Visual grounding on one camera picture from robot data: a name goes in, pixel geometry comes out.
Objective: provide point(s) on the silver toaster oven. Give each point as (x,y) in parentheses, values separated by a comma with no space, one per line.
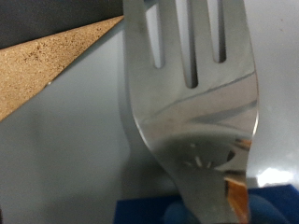
(62,149)

